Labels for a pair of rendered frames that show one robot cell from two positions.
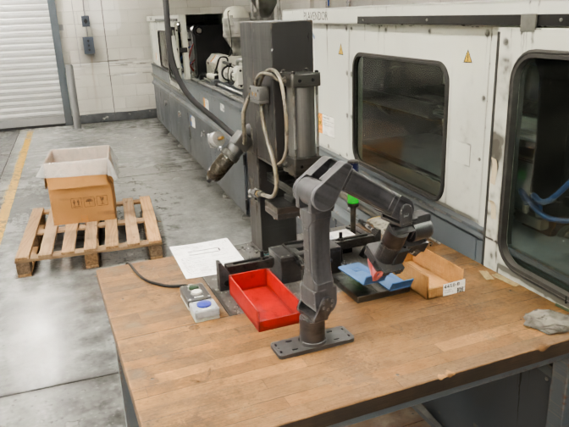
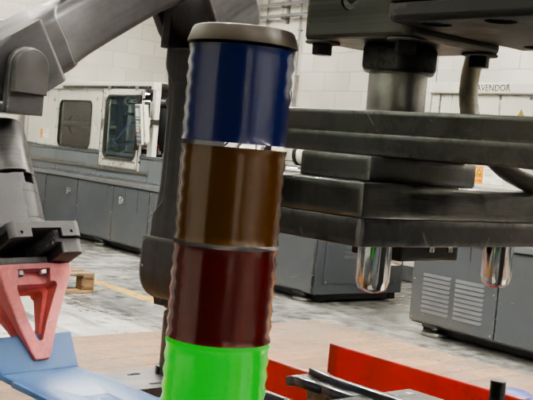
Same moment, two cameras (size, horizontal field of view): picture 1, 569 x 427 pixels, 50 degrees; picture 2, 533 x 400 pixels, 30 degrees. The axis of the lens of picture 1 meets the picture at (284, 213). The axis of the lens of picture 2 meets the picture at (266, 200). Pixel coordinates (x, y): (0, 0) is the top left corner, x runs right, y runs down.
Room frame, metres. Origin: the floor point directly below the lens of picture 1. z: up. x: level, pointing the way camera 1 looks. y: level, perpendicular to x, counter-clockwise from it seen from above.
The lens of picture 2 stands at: (2.32, -0.34, 1.16)
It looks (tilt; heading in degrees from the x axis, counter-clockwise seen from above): 3 degrees down; 160
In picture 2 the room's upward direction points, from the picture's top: 5 degrees clockwise
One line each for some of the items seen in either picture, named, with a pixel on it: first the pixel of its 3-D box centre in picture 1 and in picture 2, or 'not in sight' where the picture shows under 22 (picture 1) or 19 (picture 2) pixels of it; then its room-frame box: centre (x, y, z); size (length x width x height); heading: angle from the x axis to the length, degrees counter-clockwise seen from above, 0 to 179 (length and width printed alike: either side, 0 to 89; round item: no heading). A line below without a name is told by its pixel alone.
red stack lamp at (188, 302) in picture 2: not in sight; (221, 290); (1.98, -0.23, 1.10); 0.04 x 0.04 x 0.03
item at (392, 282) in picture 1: (388, 275); not in sight; (1.62, -0.29, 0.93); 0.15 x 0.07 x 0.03; 23
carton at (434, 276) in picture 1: (421, 268); not in sight; (1.67, -0.40, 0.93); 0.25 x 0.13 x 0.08; 22
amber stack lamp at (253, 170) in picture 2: not in sight; (230, 194); (1.98, -0.23, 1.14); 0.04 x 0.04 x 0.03
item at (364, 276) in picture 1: (361, 269); (82, 374); (1.58, -0.21, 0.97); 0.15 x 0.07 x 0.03; 24
